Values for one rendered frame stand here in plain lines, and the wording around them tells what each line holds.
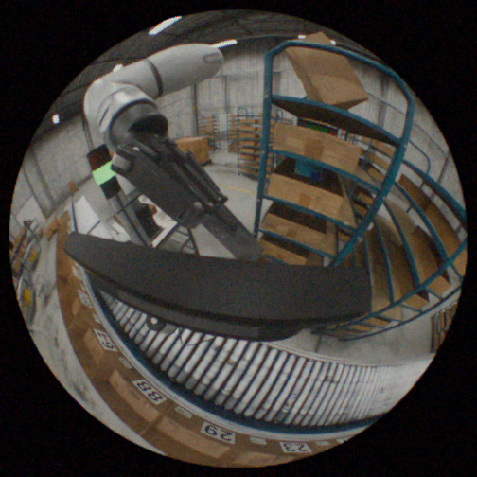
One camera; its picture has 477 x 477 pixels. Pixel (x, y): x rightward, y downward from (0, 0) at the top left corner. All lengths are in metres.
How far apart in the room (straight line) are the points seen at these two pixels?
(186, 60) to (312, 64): 0.40
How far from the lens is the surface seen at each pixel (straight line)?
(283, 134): 0.52
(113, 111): 0.21
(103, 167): 0.32
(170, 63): 0.31
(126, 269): 0.15
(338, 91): 0.57
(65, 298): 1.61
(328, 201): 0.58
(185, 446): 1.10
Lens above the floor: 1.64
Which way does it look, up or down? 49 degrees down
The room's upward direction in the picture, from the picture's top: straight up
